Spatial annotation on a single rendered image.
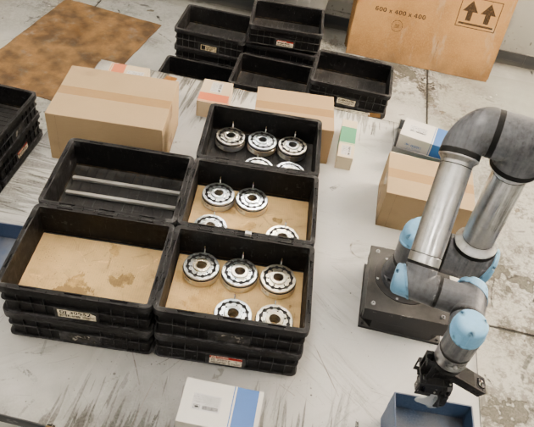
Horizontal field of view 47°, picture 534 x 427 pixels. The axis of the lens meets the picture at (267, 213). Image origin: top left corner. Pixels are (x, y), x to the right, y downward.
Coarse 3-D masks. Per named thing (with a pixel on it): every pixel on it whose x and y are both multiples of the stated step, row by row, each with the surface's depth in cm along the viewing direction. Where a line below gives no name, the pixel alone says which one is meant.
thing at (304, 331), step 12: (180, 228) 172; (192, 228) 172; (252, 240) 172; (264, 240) 173; (276, 240) 173; (168, 252) 165; (312, 252) 171; (168, 264) 162; (312, 264) 168; (312, 276) 165; (312, 288) 163; (156, 300) 154; (156, 312) 153; (168, 312) 152; (180, 312) 152; (192, 312) 153; (216, 324) 154; (228, 324) 153; (240, 324) 153; (252, 324) 152; (264, 324) 153; (276, 324) 153; (300, 336) 154
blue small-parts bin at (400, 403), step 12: (396, 396) 155; (408, 396) 154; (396, 408) 158; (408, 408) 158; (420, 408) 158; (432, 408) 157; (444, 408) 156; (456, 408) 155; (468, 408) 155; (396, 420) 156; (408, 420) 156; (420, 420) 157; (432, 420) 157; (444, 420) 157; (456, 420) 158; (468, 420) 154
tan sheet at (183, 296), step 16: (176, 272) 173; (176, 288) 170; (192, 288) 170; (208, 288) 171; (224, 288) 172; (256, 288) 173; (176, 304) 166; (192, 304) 166; (208, 304) 167; (256, 304) 169; (288, 304) 170
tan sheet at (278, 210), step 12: (192, 204) 193; (276, 204) 198; (288, 204) 198; (300, 204) 199; (192, 216) 189; (228, 216) 191; (240, 216) 192; (264, 216) 193; (276, 216) 194; (288, 216) 194; (300, 216) 195; (240, 228) 188; (252, 228) 189; (264, 228) 190; (300, 228) 191
